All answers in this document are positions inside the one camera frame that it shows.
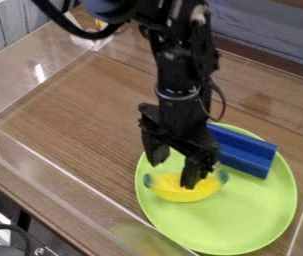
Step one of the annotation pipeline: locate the yellow toy banana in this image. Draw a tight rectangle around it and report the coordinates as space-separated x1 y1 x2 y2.
143 170 228 203

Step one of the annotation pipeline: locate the clear acrylic enclosure wall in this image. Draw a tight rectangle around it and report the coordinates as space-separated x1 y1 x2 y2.
0 24 303 256

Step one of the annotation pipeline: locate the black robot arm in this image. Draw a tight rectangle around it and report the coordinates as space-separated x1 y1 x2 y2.
31 0 222 189

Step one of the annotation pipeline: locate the green round plate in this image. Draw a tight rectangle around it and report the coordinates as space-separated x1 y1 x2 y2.
135 152 298 255

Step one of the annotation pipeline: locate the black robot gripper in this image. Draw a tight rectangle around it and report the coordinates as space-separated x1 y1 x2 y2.
139 89 219 190

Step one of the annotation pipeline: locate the yellow labelled tin can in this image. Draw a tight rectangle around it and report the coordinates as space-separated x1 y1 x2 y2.
93 19 129 34

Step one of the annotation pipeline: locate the blue foam block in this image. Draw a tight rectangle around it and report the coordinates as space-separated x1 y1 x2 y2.
207 123 278 179

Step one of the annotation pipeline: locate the black cable loop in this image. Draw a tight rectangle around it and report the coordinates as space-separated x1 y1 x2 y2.
0 223 32 256

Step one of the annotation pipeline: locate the black device with knob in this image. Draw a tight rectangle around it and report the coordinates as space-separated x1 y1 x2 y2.
9 232 68 256

